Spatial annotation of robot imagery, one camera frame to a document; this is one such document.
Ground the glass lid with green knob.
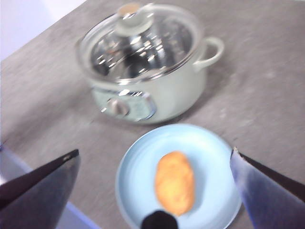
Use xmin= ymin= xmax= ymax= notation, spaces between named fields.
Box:
xmin=76 ymin=2 xmax=206 ymax=84

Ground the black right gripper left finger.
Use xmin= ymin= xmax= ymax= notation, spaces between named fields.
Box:
xmin=0 ymin=149 xmax=81 ymax=229

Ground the pale green electric steamer pot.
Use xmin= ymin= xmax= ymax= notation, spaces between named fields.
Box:
xmin=75 ymin=3 xmax=225 ymax=125

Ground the brown potato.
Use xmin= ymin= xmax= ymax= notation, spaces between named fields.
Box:
xmin=154 ymin=150 xmax=196 ymax=217

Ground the blue round plate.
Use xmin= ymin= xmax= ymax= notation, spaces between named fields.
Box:
xmin=115 ymin=124 xmax=243 ymax=229

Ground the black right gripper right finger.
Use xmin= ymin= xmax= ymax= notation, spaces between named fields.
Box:
xmin=230 ymin=146 xmax=305 ymax=229

